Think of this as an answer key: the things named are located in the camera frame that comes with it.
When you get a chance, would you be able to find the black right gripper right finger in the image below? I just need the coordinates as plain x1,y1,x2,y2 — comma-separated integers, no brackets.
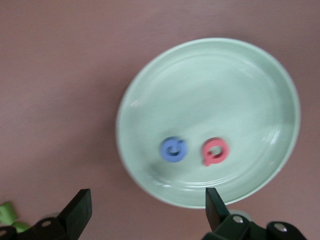
203,187,310,240

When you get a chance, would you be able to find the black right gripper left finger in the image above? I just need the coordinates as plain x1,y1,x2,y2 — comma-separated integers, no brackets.
0,188,93,240

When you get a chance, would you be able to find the green letter N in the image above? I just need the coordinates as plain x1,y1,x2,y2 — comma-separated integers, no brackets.
0,201,30,233

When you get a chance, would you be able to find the blue letter G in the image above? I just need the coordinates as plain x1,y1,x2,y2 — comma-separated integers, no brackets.
159,136,188,164

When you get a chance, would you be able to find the light green plate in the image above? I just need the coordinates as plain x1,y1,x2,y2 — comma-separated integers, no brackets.
115,37,301,209

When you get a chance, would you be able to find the brown table cover mat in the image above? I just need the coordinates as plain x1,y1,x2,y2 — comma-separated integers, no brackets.
0,0,320,240

